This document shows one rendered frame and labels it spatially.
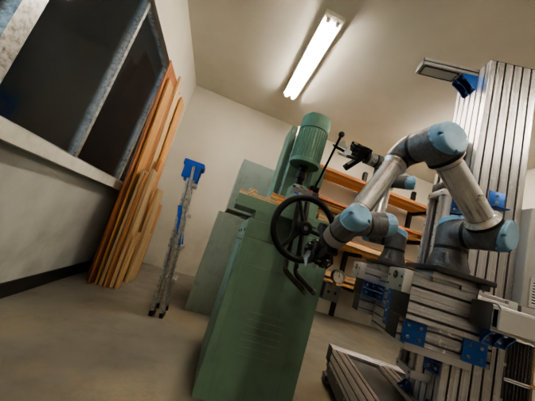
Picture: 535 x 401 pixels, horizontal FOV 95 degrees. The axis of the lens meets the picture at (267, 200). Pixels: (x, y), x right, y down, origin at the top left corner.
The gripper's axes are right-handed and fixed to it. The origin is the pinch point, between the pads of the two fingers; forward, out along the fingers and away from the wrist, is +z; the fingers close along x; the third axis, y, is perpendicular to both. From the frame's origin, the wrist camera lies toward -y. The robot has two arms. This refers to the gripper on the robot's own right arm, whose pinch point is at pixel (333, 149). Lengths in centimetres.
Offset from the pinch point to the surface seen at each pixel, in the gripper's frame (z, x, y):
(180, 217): 78, -14, -90
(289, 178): 16.7, -0.5, -26.2
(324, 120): 10.3, -8.4, 11.3
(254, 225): 31, 41, -39
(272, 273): 16, 53, -53
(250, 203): 36, 35, -31
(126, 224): 122, -25, -123
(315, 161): 8.4, 6.3, -8.5
